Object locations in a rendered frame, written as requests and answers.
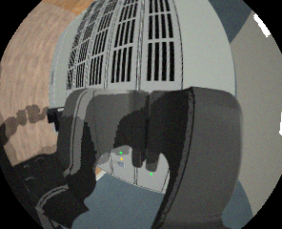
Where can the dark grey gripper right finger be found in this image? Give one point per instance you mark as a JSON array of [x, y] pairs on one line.
[[200, 132]]

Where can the white server rack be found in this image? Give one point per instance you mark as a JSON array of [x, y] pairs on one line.
[[139, 45]]

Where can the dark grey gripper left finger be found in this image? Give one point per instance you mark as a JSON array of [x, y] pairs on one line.
[[94, 121]]

